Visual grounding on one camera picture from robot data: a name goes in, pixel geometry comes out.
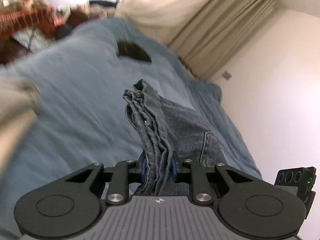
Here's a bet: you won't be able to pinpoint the cream folded garment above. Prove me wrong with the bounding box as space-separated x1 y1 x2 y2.
1 109 37 174

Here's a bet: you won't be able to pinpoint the black camera box green LED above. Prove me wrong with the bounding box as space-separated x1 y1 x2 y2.
274 166 316 219

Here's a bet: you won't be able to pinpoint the black cat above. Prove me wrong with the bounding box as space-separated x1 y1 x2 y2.
117 41 152 62

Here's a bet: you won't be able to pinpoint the beige drape curtain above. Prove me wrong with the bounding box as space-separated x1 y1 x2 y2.
168 0 278 80

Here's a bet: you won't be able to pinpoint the dark blue pillow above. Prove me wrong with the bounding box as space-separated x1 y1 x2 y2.
89 0 117 8

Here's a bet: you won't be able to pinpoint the blue fleece blanket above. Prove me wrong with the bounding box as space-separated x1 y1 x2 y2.
1 18 261 239

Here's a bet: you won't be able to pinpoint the white sheer curtain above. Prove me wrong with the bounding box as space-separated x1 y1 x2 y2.
115 0 209 27

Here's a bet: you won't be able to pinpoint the blue denim shorts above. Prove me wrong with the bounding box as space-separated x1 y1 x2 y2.
123 80 226 196

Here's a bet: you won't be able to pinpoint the dark wooden nightstand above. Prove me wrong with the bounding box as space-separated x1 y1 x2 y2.
66 10 99 28

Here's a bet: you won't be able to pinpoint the red patterned tablecloth table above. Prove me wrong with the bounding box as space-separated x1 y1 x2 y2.
1 6 64 40

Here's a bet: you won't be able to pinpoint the wall power outlet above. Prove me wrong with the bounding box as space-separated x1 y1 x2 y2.
222 71 232 80

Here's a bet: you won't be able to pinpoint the grey folded sweater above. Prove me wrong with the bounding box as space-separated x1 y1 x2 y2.
1 79 40 124

